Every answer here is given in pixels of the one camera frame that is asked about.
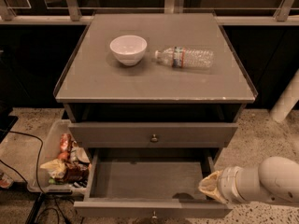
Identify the grey drawer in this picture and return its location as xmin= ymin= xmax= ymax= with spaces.
xmin=74 ymin=148 xmax=232 ymax=218
xmin=68 ymin=122 xmax=237 ymax=148

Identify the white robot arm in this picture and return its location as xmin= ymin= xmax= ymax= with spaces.
xmin=199 ymin=76 xmax=299 ymax=206

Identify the grey top drawer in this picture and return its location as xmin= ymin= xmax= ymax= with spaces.
xmin=68 ymin=122 xmax=237 ymax=148

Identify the grey wooden drawer cabinet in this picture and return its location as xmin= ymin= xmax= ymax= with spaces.
xmin=52 ymin=12 xmax=259 ymax=150

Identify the clear plastic water bottle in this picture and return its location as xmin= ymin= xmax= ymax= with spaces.
xmin=154 ymin=46 xmax=214 ymax=69

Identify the brown snack bag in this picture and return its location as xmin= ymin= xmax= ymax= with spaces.
xmin=64 ymin=162 xmax=89 ymax=182

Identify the clear plastic storage bin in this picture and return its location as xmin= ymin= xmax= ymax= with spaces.
xmin=27 ymin=119 xmax=91 ymax=195

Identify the yellow snack bag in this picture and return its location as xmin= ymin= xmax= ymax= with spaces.
xmin=40 ymin=159 xmax=66 ymax=179

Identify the white ceramic bowl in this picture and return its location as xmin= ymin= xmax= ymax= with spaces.
xmin=109 ymin=35 xmax=148 ymax=66

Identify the red white object on floor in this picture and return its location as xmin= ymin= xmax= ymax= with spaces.
xmin=0 ymin=172 xmax=14 ymax=189

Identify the metal window railing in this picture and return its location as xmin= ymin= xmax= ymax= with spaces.
xmin=0 ymin=0 xmax=299 ymax=26

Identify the black cable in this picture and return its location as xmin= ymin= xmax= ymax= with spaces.
xmin=0 ymin=128 xmax=85 ymax=224

